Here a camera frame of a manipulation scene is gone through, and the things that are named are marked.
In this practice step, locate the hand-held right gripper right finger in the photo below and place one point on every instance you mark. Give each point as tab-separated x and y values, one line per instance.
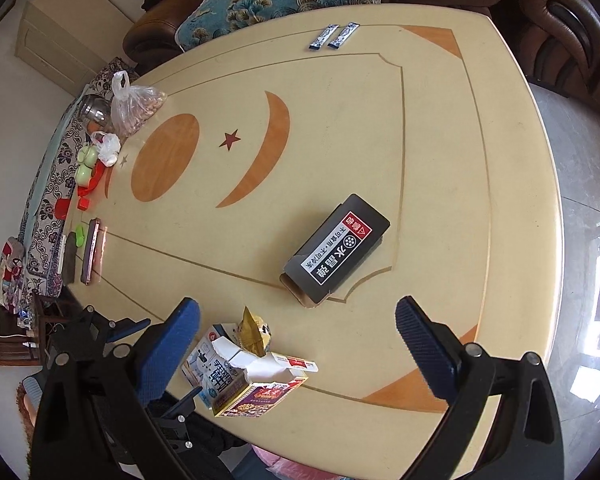
425	350

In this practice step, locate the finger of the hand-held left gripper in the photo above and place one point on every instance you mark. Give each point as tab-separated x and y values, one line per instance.
127	329
180	407

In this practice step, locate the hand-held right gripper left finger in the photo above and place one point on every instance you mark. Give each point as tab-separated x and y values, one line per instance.
170	350

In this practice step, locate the nut print snack box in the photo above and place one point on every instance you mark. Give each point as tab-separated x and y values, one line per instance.
260	395

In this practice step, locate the gold foil wrapper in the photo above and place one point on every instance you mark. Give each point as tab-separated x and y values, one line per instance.
252	332

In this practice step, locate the pink lined trash bin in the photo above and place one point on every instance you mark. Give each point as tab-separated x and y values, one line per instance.
295	467

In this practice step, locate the black cardboard box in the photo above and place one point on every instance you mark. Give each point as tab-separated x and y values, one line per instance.
340	250

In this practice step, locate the pink smartphone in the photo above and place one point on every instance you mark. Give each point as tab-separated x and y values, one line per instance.
91	252

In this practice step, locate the white remote control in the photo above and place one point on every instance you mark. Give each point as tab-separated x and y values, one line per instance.
59	254

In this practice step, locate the small green clip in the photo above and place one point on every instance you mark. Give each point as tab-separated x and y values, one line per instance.
81	235

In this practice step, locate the blue slipper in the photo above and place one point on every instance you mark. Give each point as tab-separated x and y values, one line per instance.
31	390

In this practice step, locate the dark wooden stool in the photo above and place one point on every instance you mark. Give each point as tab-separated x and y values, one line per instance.
10	350

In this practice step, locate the pile of assorted packets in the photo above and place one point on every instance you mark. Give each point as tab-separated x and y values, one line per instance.
11	270

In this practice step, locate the small red plastic piece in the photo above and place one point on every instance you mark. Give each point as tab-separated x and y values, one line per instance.
62	206

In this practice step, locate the red plastic tray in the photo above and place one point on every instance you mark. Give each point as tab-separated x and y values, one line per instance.
97	180

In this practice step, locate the green teacup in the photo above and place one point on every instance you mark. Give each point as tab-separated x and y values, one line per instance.
83	175
89	155

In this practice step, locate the dark patterned bed cover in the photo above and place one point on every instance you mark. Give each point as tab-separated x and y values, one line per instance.
55	180

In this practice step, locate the small white plastic bag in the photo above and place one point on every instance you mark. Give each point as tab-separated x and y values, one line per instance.
107	147

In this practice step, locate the beige wooden coffee table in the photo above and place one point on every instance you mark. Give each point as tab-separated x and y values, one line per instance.
430	160

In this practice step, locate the plastic bag of peanuts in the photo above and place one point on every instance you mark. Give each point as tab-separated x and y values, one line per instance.
137	107

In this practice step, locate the glass jar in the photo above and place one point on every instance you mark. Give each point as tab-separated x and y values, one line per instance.
97	109

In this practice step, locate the brown leather sofa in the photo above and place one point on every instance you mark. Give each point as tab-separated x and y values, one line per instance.
155	35

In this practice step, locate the beige wooden cabinet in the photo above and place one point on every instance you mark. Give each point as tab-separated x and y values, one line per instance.
60	40

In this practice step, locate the brown leather armchair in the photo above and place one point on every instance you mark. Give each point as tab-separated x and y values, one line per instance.
545	35

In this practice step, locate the blue floral blanket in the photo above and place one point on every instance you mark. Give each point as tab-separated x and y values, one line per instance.
280	0

